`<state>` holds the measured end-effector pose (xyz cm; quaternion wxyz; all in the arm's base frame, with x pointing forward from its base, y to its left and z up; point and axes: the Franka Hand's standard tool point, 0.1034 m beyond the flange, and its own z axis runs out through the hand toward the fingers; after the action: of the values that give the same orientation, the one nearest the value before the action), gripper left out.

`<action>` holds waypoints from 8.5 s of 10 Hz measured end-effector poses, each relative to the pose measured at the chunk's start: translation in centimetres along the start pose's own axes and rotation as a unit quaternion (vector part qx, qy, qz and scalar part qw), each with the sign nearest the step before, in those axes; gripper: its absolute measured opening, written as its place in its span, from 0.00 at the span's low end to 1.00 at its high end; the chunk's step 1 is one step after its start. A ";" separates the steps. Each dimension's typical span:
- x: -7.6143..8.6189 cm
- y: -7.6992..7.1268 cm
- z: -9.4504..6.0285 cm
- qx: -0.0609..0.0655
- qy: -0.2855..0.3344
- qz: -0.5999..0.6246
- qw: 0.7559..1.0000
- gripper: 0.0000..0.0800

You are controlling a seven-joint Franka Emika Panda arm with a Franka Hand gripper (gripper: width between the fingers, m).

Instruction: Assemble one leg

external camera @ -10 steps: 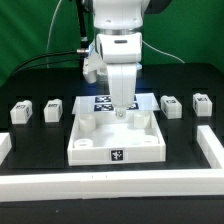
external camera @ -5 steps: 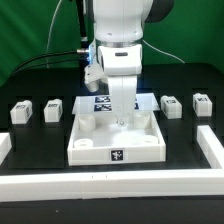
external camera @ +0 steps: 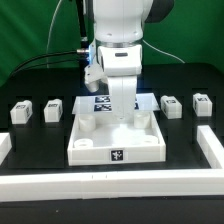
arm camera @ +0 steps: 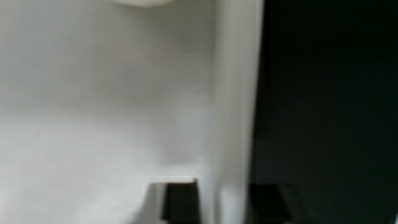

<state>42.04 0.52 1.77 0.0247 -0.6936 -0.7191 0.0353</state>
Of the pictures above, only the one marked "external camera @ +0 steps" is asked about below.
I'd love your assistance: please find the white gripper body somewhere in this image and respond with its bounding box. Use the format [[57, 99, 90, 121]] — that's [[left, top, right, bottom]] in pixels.
[[83, 44, 144, 122]]

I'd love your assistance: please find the white square tabletop part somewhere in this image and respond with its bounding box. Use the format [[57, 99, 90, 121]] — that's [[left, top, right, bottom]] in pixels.
[[67, 111, 166, 166]]

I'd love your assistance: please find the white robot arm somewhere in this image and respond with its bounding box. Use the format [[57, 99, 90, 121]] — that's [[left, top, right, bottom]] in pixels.
[[85, 0, 174, 120]]

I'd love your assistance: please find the white sheet with markers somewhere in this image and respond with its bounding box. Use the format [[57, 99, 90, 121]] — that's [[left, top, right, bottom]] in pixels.
[[72, 93, 160, 114]]

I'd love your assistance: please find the white U-shaped fence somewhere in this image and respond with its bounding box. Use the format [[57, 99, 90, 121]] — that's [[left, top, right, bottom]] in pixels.
[[0, 125, 224, 202]]

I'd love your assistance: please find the black camera stand pole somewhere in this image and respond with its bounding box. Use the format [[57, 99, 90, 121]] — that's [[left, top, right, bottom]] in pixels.
[[75, 0, 91, 51]]

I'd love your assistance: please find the grey thin cable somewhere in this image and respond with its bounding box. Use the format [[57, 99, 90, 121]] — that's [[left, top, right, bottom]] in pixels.
[[45, 0, 64, 69]]

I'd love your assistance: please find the black cable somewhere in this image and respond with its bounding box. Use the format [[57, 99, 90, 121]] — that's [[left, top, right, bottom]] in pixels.
[[9, 49, 90, 78]]

